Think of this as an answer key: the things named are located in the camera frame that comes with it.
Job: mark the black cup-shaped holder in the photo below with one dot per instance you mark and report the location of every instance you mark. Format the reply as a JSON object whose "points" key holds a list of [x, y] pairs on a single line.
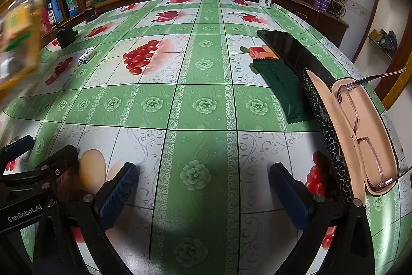
{"points": [[66, 36]]}

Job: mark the dark green snack packet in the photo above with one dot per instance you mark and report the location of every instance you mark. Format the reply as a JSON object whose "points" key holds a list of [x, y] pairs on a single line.
{"points": [[283, 91]]}

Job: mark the blue container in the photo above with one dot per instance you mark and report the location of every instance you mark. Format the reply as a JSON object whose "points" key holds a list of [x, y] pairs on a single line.
{"points": [[56, 9]]}

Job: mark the pink-framed eyeglasses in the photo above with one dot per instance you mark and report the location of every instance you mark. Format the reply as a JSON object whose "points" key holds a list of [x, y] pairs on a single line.
{"points": [[351, 116]]}

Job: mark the dark items on wall shelf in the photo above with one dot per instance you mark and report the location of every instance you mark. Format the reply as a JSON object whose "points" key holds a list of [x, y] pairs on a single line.
{"points": [[384, 39]]}

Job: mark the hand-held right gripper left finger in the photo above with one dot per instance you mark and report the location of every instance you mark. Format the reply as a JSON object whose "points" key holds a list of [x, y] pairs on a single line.
{"points": [[117, 194]]}

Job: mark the small white candy packet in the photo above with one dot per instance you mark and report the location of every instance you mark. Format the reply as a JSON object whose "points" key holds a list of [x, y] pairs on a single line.
{"points": [[86, 56]]}

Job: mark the blue and green packet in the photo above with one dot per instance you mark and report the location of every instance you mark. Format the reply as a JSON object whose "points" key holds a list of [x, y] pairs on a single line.
{"points": [[71, 2]]}

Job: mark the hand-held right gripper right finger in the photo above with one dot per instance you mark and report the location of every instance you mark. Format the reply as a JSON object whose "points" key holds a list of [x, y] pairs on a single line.
{"points": [[289, 197]]}

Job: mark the small black box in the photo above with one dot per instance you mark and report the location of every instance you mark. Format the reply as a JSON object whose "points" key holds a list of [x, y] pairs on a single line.
{"points": [[90, 14]]}

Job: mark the green floral fruit-print tablecloth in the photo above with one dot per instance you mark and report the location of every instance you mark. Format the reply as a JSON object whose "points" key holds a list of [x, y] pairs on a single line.
{"points": [[206, 101]]}

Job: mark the white tray with yellow edge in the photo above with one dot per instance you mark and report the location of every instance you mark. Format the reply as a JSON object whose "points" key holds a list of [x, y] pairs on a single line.
{"points": [[29, 46]]}

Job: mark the black patterned glasses case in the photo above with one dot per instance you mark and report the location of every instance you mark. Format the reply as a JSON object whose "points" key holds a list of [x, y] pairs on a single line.
{"points": [[322, 120]]}

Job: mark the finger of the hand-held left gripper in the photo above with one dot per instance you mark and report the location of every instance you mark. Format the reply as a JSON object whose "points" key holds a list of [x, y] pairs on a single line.
{"points": [[19, 146], [61, 160]]}

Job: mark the black smartphone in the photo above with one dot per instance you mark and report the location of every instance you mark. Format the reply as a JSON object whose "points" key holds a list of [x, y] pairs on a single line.
{"points": [[289, 46]]}

